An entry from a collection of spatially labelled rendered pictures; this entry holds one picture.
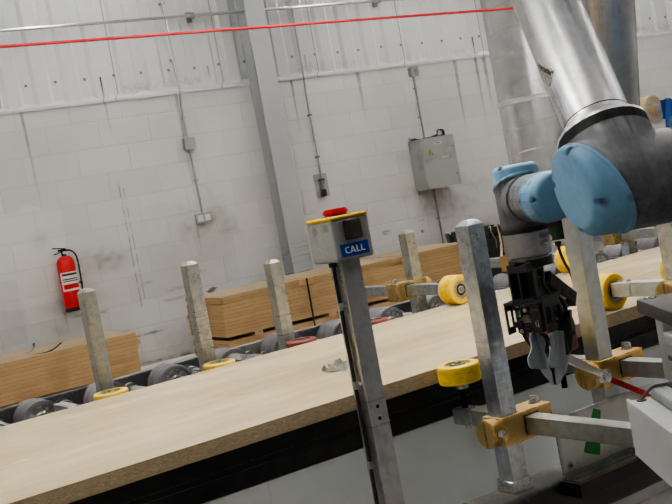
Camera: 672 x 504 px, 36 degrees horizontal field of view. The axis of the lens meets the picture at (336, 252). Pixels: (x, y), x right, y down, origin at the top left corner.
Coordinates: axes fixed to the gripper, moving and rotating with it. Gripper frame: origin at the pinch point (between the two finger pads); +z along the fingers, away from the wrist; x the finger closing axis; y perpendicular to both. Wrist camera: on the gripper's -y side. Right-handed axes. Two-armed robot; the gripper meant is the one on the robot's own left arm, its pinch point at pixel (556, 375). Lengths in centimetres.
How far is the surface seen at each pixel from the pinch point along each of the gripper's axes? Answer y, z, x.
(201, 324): -34, -10, -113
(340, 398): 12.3, -0.6, -35.6
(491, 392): 1.9, 1.9, -11.5
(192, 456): 40, 1, -46
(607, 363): -21.7, 3.2, -0.5
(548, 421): 0.7, 7.5, -2.6
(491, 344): 2.0, -6.3, -9.9
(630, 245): -186, -1, -57
